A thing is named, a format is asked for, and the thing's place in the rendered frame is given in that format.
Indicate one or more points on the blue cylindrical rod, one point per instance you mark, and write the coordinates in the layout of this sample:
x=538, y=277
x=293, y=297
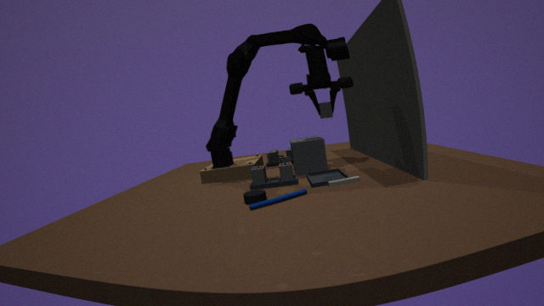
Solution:
x=278, y=199

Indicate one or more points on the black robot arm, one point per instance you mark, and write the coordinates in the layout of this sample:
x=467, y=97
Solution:
x=239, y=62

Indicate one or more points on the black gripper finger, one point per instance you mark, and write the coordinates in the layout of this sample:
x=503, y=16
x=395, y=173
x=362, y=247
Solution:
x=312, y=95
x=333, y=94

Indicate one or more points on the black short cylinder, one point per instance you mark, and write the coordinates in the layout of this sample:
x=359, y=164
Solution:
x=254, y=196

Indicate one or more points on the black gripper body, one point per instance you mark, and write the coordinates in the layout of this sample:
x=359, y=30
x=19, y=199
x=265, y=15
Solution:
x=318, y=75

